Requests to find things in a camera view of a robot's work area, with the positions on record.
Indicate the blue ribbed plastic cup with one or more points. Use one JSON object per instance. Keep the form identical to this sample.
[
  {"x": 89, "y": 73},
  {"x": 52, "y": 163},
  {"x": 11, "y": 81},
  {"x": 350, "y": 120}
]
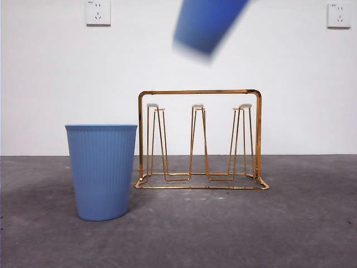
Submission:
[
  {"x": 100, "y": 173},
  {"x": 206, "y": 25}
]

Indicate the white wall socket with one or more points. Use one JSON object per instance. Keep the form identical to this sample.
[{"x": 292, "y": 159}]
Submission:
[
  {"x": 97, "y": 12},
  {"x": 338, "y": 15}
]

